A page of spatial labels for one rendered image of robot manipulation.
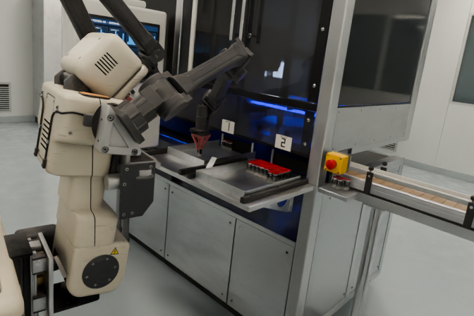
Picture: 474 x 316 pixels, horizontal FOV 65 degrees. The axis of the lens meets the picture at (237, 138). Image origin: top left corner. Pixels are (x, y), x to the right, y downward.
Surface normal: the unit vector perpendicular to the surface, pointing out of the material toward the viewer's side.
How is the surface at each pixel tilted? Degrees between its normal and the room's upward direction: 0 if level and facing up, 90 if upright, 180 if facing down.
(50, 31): 90
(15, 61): 90
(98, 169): 90
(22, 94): 90
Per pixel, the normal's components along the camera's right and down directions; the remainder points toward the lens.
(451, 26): -0.68, 0.09
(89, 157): 0.59, 0.24
